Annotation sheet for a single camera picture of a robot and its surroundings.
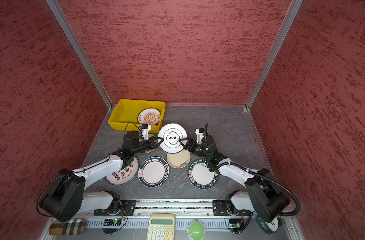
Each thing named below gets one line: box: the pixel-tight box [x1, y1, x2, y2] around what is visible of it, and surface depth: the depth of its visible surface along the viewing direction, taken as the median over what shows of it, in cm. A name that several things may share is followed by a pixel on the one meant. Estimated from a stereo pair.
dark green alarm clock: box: [256, 215, 282, 235], surface depth 68 cm
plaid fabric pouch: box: [48, 219, 87, 236], surface depth 68 cm
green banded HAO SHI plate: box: [188, 158, 219, 190], surface depth 85 cm
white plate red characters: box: [105, 157, 139, 185], surface depth 85 cm
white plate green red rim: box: [137, 156, 170, 188], surface depth 88 cm
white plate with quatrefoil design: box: [157, 123, 188, 154], surface depth 86 cm
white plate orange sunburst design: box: [137, 107, 161, 126], surface depth 112 cm
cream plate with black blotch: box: [166, 148, 191, 169], surface depth 91 cm
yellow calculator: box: [146, 213, 176, 240], surface depth 68 cm
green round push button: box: [187, 219, 206, 240], surface depth 69 cm
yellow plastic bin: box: [108, 99, 166, 133], surface depth 116 cm
